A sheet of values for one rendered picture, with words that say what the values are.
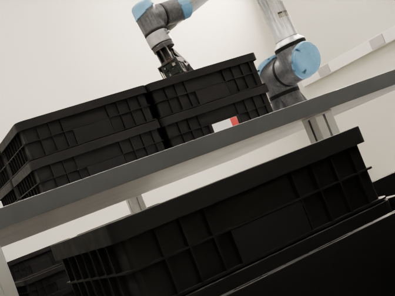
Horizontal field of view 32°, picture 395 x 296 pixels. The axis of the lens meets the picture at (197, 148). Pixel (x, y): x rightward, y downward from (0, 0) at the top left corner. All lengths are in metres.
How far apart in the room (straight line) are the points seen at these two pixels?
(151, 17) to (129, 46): 3.57
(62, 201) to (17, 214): 0.09
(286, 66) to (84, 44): 3.39
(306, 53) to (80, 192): 1.17
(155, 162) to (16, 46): 4.02
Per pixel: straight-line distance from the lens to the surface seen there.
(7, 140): 2.03
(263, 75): 2.52
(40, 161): 1.88
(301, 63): 2.37
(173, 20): 2.24
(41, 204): 1.44
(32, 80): 5.42
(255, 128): 1.67
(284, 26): 2.42
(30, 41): 5.52
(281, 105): 2.49
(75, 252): 0.95
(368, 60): 5.57
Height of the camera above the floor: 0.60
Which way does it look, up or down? 3 degrees up
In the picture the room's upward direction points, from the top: 21 degrees counter-clockwise
